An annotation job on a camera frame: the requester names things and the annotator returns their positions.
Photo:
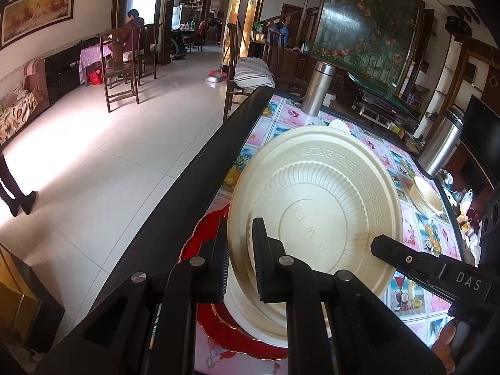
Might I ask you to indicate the white plastic bag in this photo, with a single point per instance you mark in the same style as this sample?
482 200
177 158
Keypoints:
466 201

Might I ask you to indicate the golden pillar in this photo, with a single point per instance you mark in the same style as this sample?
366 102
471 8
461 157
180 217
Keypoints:
240 7

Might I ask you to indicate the green topped table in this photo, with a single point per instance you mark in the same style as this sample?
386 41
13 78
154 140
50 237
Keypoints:
390 99

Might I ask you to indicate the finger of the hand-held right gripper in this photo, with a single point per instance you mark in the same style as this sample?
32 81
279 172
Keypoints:
410 261

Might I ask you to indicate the large steel thermos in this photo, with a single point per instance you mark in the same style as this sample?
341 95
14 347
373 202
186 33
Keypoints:
441 144

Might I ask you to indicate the pink sofa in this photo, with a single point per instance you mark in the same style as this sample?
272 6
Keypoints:
37 74

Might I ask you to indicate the grey dustpan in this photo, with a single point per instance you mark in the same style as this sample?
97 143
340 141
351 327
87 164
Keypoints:
215 79

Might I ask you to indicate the framed wall painting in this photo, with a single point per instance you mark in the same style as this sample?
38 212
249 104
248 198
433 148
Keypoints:
37 13

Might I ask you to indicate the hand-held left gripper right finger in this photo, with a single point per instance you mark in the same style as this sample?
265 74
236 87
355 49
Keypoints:
269 273

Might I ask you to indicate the large red scalloped plate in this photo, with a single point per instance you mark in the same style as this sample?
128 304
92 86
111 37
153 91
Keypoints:
211 320

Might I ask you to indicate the tall wooden chair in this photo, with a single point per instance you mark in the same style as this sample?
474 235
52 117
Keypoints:
279 58
231 47

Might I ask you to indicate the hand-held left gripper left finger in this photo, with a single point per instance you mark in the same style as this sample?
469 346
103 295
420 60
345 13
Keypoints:
215 277

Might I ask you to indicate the colourful printed tablecloth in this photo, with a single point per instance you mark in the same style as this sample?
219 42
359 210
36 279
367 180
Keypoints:
375 140

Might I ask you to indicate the floral glass screen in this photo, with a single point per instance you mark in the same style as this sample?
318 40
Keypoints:
367 27

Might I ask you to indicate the pink table cloth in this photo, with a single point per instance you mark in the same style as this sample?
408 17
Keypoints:
92 56

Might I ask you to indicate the striped cushion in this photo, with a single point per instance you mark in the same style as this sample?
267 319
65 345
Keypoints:
254 72

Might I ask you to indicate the red bag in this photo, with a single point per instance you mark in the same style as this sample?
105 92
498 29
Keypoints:
95 77

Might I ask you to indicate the black television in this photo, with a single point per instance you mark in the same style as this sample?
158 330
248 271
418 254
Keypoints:
482 132

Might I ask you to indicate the small red printed plate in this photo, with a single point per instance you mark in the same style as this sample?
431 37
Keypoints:
228 326

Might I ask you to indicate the patterned sofa blanket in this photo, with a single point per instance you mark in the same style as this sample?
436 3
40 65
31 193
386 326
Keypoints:
17 111

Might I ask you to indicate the cardboard box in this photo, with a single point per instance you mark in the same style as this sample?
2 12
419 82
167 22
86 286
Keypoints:
15 300

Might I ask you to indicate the steel tumbler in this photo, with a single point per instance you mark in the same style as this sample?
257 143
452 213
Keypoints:
318 90

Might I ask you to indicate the cream ribbed bowl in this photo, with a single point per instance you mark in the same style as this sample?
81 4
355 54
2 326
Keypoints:
425 199
320 203

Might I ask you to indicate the black low cabinet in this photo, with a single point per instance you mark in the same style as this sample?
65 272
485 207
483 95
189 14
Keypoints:
62 70

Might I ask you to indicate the white bowl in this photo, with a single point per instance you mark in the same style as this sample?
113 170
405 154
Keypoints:
340 125
242 316

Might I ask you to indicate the person's right hand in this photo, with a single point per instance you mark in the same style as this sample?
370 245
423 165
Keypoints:
445 343

